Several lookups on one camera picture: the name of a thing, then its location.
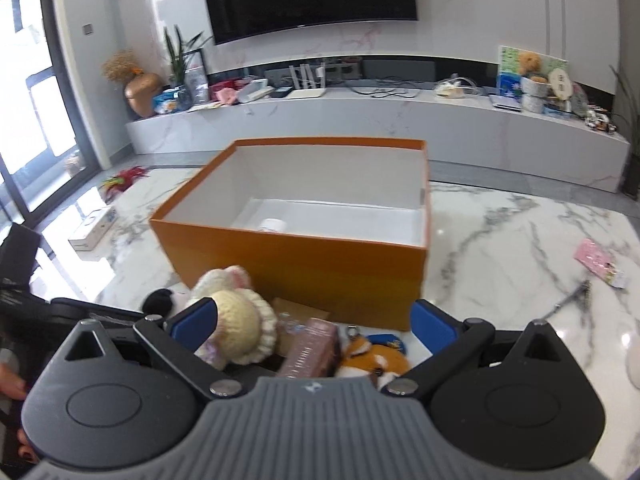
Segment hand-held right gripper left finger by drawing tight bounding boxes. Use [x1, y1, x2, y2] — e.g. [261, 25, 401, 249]
[52, 299, 244, 402]

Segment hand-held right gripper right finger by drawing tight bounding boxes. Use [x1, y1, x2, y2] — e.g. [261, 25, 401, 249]
[385, 299, 577, 402]

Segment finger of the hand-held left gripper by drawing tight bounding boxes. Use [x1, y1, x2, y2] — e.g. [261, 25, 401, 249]
[50, 298, 149, 332]

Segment panda plush toy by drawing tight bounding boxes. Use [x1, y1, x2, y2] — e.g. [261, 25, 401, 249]
[142, 287, 190, 314]

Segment cream crochet doll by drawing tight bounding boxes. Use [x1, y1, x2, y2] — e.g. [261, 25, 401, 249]
[187, 266, 279, 366]

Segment brown gift box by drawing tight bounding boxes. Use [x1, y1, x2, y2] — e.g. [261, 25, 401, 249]
[270, 297, 334, 357]

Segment orange cardboard box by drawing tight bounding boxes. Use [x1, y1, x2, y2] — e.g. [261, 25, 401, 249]
[149, 137, 432, 332]

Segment dark red book box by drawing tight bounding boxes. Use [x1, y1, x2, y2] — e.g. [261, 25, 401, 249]
[275, 317, 342, 381]

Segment person's left hand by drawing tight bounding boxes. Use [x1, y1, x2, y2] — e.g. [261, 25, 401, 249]
[0, 364, 40, 465]

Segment orange fox plush blue cap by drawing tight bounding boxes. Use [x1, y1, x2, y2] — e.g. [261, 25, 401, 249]
[334, 332, 414, 392]

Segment white flat carton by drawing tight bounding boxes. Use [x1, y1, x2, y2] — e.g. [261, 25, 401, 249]
[68, 205, 119, 251]

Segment colourful feather toy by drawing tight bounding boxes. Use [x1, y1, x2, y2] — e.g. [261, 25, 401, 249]
[100, 165, 151, 201]

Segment metal pen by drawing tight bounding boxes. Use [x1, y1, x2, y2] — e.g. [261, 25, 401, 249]
[542, 280, 594, 319]

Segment pink card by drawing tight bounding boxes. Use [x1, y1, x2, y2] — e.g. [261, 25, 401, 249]
[573, 238, 629, 290]

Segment white marble television cabinet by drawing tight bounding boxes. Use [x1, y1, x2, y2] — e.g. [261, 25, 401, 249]
[125, 57, 632, 194]

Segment golden vase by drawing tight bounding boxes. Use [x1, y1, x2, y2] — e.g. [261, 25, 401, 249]
[124, 72, 164, 120]

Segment blue snack packet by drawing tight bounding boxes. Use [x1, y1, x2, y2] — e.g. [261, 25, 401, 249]
[152, 87, 194, 114]

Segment dried flower bunch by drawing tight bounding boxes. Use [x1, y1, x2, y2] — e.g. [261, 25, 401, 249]
[101, 50, 139, 84]

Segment round patterned tin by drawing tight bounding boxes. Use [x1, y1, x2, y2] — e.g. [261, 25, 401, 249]
[520, 76, 552, 113]

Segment cow figurines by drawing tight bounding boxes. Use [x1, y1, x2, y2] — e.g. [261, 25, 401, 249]
[584, 112, 619, 134]

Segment green potted plant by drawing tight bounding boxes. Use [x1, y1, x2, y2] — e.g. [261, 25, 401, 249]
[164, 25, 213, 89]

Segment printed poster board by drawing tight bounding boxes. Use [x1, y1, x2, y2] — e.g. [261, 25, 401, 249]
[497, 45, 571, 111]

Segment white router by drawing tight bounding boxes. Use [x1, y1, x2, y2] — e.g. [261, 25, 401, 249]
[290, 62, 329, 100]

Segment round wooden sign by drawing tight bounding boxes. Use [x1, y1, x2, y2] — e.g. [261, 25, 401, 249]
[547, 69, 574, 102]

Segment black cables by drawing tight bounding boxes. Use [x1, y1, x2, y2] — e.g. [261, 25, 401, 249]
[350, 77, 417, 99]

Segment black picture frame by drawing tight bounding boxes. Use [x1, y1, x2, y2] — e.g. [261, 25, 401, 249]
[182, 48, 209, 104]

